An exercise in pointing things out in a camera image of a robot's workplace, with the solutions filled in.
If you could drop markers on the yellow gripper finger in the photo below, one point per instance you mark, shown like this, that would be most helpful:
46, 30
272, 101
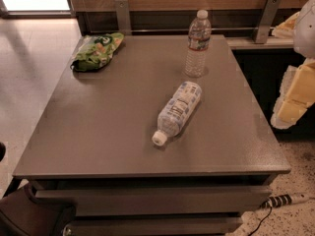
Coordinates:
285, 29
297, 95

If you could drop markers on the clear water bottle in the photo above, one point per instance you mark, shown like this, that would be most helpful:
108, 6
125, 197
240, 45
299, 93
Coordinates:
198, 43

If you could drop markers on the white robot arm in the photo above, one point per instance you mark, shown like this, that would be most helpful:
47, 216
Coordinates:
304, 32

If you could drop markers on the lying labelled water bottle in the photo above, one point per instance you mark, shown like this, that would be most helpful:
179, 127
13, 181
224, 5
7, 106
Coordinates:
176, 113

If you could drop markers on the green rice chip bag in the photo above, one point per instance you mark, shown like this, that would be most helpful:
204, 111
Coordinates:
96, 52

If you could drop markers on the striped power strip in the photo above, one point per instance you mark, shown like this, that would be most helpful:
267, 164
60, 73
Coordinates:
285, 200

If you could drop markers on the grey drawer cabinet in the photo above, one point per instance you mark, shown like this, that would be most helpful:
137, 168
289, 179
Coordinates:
157, 209

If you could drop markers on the dark chair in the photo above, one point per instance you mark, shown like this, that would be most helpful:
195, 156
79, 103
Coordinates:
23, 214

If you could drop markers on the right metal wall bracket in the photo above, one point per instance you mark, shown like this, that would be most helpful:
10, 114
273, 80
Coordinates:
261, 32

